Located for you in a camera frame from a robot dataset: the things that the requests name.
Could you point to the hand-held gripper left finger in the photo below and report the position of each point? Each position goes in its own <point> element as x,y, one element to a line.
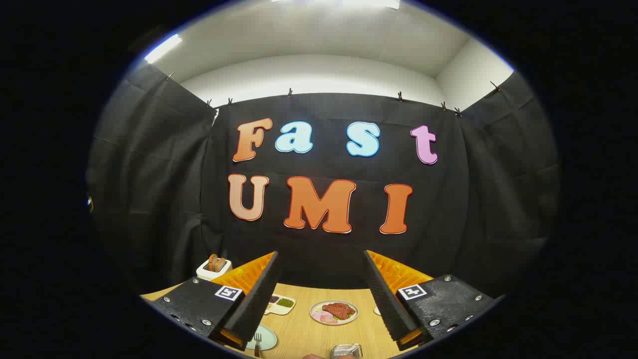
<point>254,304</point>

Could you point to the white toaster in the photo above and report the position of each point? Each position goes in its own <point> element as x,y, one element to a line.
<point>213,271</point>

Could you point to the row of backdrop clips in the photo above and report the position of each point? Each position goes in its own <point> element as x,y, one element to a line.
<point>289,92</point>

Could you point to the brown steak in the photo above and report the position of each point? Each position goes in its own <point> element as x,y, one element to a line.
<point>340,309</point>

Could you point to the beige oval plate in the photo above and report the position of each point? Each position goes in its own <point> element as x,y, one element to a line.
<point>319,309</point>

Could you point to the toasted bread slices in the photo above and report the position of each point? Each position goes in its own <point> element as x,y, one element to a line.
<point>216,263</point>

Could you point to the light blue plate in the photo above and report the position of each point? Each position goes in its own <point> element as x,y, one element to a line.
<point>268,340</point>

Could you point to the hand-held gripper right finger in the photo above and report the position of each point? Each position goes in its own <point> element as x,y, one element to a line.
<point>386,304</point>

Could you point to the ceiling light strip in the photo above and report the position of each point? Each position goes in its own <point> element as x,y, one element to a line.
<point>163,48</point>
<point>371,3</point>

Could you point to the white divided bean tray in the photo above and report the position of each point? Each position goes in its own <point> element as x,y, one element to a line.
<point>283,303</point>

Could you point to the pale pink ham slice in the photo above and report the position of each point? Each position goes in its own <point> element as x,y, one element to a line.
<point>322,316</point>

